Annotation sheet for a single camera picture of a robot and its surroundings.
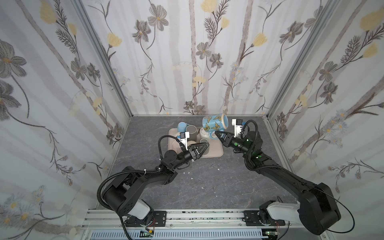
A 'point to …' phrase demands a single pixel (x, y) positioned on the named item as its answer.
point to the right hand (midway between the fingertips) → (215, 130)
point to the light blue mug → (182, 127)
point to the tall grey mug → (193, 132)
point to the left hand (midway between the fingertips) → (205, 142)
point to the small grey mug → (203, 140)
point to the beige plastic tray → (215, 149)
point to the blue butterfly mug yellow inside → (212, 123)
